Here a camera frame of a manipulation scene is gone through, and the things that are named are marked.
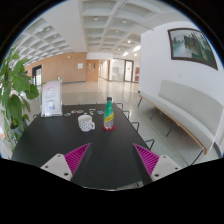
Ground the framed landscape painting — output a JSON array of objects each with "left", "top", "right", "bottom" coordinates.
[{"left": 168, "top": 28, "right": 218, "bottom": 69}]

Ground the green plastic water bottle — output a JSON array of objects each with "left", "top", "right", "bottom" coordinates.
[{"left": 103, "top": 97, "right": 114, "bottom": 128}]

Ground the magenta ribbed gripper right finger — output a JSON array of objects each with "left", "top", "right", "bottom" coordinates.
[{"left": 133, "top": 143, "right": 183, "bottom": 182}]

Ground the green leafy potted plant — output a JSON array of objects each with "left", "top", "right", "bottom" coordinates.
[{"left": 0, "top": 46, "right": 39, "bottom": 151}]

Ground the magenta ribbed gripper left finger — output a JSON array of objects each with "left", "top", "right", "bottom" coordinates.
[{"left": 40, "top": 142, "right": 92, "bottom": 182}]

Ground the red round coaster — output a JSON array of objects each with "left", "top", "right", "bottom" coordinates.
[{"left": 102, "top": 125, "right": 115, "bottom": 132}]

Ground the white polka dot mug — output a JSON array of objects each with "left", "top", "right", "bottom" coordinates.
[{"left": 78, "top": 115, "right": 95, "bottom": 132}]

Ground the black metal chair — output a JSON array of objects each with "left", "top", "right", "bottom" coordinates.
[
  {"left": 122, "top": 110, "right": 130, "bottom": 119},
  {"left": 144, "top": 139, "right": 155, "bottom": 151},
  {"left": 131, "top": 121, "right": 140, "bottom": 132}
]

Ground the long white bench sofa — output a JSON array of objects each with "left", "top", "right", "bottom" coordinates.
[{"left": 139, "top": 80, "right": 224, "bottom": 152}]

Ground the acrylic sign stand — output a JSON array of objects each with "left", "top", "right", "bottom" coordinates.
[{"left": 41, "top": 80, "right": 62, "bottom": 117}]

